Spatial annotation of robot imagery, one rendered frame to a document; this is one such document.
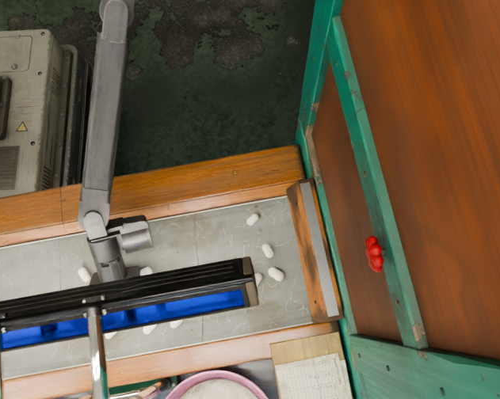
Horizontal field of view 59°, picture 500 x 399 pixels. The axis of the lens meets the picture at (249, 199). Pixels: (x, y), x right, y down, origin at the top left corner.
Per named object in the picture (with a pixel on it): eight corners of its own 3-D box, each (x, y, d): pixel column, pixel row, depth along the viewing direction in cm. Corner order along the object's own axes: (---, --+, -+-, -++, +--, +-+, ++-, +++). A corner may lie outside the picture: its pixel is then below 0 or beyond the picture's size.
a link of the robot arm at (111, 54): (101, -1, 82) (100, -6, 73) (133, 7, 84) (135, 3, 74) (79, 215, 94) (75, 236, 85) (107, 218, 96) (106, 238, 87)
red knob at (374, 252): (360, 241, 56) (367, 234, 52) (376, 237, 56) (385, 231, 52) (368, 275, 55) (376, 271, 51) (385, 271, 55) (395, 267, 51)
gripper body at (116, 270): (137, 289, 94) (128, 260, 91) (89, 297, 94) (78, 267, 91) (141, 271, 100) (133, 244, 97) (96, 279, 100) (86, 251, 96)
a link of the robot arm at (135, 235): (84, 199, 93) (81, 214, 85) (139, 187, 95) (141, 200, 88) (99, 249, 98) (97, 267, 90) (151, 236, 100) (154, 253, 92)
